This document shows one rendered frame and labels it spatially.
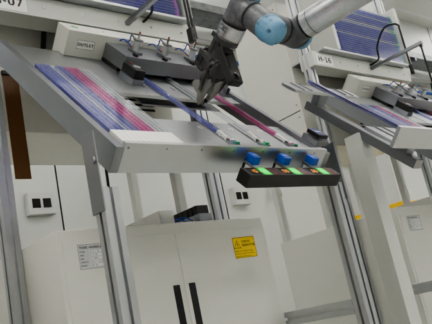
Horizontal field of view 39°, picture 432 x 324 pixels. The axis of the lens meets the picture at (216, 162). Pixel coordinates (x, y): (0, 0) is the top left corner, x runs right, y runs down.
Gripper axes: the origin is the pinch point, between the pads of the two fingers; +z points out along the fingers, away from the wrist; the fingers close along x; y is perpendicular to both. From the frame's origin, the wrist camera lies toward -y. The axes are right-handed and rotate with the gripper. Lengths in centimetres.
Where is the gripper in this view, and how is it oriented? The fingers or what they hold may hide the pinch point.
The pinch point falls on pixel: (203, 101)
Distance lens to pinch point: 183.3
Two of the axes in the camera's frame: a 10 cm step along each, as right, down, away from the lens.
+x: -7.5, -0.1, -6.6
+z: -4.0, 8.0, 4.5
